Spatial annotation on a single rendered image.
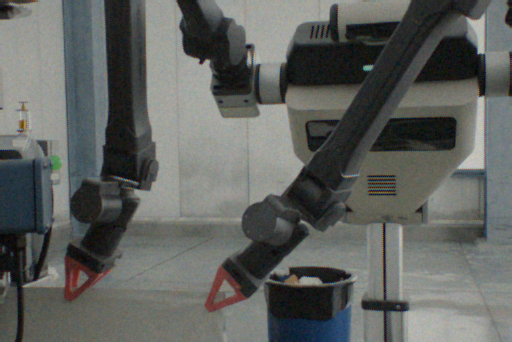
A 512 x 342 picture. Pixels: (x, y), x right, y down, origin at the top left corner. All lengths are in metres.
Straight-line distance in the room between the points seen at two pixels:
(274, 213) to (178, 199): 8.68
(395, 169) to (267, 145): 7.80
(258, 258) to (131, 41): 0.38
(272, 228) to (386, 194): 0.60
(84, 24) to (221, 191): 3.01
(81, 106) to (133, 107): 8.83
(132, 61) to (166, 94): 8.61
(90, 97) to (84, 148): 0.72
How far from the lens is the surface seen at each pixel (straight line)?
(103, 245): 1.15
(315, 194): 1.02
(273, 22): 9.35
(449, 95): 1.38
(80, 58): 9.96
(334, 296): 3.25
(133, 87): 1.07
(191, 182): 9.55
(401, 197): 1.52
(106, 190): 1.08
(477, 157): 9.05
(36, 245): 1.36
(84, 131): 9.88
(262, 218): 0.97
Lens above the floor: 1.32
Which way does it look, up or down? 3 degrees down
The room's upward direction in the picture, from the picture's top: 1 degrees counter-clockwise
